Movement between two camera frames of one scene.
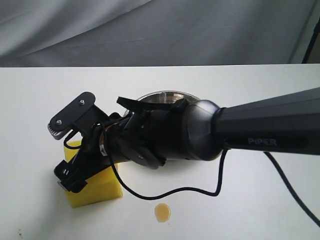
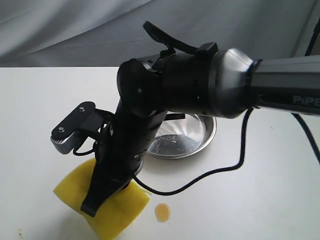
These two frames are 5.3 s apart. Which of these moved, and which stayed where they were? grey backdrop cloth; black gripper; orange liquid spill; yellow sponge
Moved: yellow sponge; black gripper
Stayed: orange liquid spill; grey backdrop cloth
